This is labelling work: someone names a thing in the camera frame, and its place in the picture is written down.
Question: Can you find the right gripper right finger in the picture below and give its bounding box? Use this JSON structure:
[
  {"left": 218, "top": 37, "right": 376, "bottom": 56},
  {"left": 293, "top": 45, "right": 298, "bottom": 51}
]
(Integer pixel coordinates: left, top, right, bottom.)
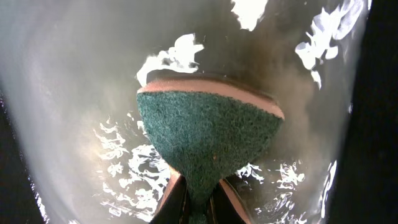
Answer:
[{"left": 206, "top": 179, "right": 252, "bottom": 224}]

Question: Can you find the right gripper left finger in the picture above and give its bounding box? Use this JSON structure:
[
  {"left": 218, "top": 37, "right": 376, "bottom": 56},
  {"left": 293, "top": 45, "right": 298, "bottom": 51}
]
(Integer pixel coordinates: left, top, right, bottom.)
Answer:
[{"left": 149, "top": 175, "right": 190, "bottom": 224}]

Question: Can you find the green scrub sponge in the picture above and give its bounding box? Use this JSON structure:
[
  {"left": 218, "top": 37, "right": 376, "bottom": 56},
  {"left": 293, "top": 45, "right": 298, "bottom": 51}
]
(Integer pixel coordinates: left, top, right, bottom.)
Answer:
[{"left": 136, "top": 77, "right": 285, "bottom": 223}]

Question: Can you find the black water tray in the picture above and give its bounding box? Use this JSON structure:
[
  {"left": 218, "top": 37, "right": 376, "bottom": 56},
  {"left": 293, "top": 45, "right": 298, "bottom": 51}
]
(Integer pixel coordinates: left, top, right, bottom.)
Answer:
[{"left": 1, "top": 0, "right": 397, "bottom": 223}]

